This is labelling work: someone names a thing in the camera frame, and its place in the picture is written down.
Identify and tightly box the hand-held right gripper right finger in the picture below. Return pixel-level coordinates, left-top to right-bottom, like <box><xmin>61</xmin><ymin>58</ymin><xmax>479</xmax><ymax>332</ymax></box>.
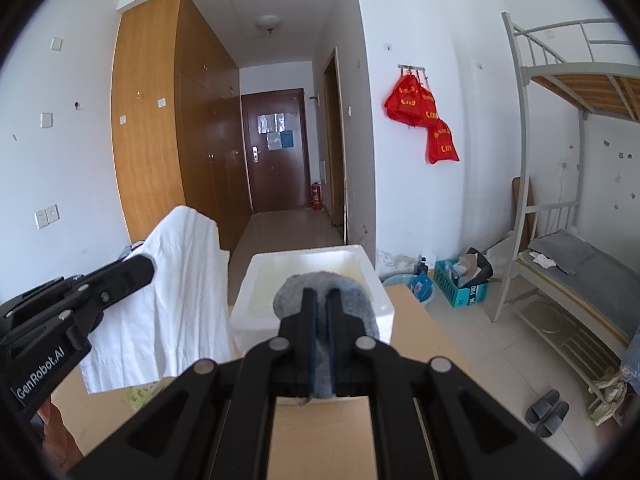
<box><xmin>326</xmin><ymin>289</ymin><xmax>583</xmax><ymax>480</ymax></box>

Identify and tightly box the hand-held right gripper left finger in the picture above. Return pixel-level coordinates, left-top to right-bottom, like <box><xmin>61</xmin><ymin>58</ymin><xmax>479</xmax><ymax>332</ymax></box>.
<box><xmin>65</xmin><ymin>287</ymin><xmax>318</xmax><ymax>480</ymax></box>

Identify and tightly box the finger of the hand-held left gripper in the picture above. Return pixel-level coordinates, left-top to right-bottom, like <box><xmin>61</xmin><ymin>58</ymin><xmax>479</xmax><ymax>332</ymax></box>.
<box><xmin>70</xmin><ymin>254</ymin><xmax>156</xmax><ymax>333</ymax></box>

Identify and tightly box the grey felt cloth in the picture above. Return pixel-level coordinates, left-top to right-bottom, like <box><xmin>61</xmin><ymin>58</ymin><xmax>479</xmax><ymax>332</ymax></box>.
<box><xmin>272</xmin><ymin>270</ymin><xmax>383</xmax><ymax>402</ymax></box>

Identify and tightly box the white foam box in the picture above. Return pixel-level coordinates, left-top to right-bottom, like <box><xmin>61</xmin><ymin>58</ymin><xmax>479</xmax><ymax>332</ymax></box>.
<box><xmin>229</xmin><ymin>244</ymin><xmax>396</xmax><ymax>361</ymax></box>

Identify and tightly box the yellow-green printed packet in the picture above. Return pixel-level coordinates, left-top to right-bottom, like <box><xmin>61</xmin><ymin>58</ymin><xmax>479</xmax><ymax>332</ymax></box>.
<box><xmin>121</xmin><ymin>380</ymin><xmax>166</xmax><ymax>411</ymax></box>

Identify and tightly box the person's left hand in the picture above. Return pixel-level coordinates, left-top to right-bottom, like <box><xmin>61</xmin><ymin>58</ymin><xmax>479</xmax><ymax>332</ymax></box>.
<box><xmin>30</xmin><ymin>400</ymin><xmax>85</xmax><ymax>471</ymax></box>

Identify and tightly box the blue plastic basin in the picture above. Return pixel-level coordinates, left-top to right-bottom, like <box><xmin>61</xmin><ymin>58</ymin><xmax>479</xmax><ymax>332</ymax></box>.
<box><xmin>382</xmin><ymin>273</ymin><xmax>436</xmax><ymax>308</ymax></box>

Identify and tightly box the teal cardboard box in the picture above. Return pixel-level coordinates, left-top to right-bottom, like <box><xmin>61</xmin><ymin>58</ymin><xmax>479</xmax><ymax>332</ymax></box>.
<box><xmin>434</xmin><ymin>258</ymin><xmax>490</xmax><ymax>308</ymax></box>

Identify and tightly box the wooden wardrobe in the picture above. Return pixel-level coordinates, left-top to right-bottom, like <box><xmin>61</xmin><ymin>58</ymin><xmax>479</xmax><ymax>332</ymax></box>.
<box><xmin>111</xmin><ymin>0</ymin><xmax>253</xmax><ymax>261</ymax></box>

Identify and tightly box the black plastic bag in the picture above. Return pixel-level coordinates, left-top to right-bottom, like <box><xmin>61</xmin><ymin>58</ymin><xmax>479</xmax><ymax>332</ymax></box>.
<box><xmin>457</xmin><ymin>247</ymin><xmax>493</xmax><ymax>288</ymax></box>

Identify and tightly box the dark brown entry door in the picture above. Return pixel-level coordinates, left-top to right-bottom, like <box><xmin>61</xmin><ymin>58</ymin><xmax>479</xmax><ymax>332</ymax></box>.
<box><xmin>241</xmin><ymin>88</ymin><xmax>307</xmax><ymax>214</ymax></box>

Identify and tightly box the brown side door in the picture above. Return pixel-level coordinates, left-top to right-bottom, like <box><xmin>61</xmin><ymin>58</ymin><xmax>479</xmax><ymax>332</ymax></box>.
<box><xmin>322</xmin><ymin>47</ymin><xmax>351</xmax><ymax>243</ymax></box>

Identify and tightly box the grey slipper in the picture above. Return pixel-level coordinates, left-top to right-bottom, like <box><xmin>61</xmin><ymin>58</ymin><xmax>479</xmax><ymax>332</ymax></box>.
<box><xmin>525</xmin><ymin>389</ymin><xmax>561</xmax><ymax>423</ymax></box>
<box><xmin>535</xmin><ymin>401</ymin><xmax>570</xmax><ymax>438</ymax></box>

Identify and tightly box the silvery sheet on door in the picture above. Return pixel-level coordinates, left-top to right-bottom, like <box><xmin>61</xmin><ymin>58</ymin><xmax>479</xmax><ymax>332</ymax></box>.
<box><xmin>257</xmin><ymin>113</ymin><xmax>297</xmax><ymax>133</ymax></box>

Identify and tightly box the leaning wooden board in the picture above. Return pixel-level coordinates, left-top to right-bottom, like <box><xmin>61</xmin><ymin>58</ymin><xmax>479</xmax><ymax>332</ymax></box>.
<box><xmin>511</xmin><ymin>176</ymin><xmax>535</xmax><ymax>251</ymax></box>

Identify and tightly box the red cloth bag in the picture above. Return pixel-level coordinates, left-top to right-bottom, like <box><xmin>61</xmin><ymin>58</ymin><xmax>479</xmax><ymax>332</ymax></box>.
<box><xmin>417</xmin><ymin>85</ymin><xmax>440</xmax><ymax>126</ymax></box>
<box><xmin>384</xmin><ymin>71</ymin><xmax>421</xmax><ymax>126</ymax></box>
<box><xmin>427</xmin><ymin>119</ymin><xmax>460</xmax><ymax>164</ymax></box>

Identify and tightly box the grey blanket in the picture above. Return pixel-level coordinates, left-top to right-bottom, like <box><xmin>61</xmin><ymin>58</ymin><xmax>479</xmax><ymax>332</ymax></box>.
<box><xmin>527</xmin><ymin>230</ymin><xmax>596</xmax><ymax>276</ymax></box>

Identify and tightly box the pale crumpled rag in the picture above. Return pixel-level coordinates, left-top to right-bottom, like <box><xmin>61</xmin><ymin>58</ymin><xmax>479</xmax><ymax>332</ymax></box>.
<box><xmin>587</xmin><ymin>365</ymin><xmax>628</xmax><ymax>426</ymax></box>

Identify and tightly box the metal bunk bed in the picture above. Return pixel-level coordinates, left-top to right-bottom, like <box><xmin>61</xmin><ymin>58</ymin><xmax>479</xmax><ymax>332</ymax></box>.
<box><xmin>492</xmin><ymin>11</ymin><xmax>640</xmax><ymax>426</ymax></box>

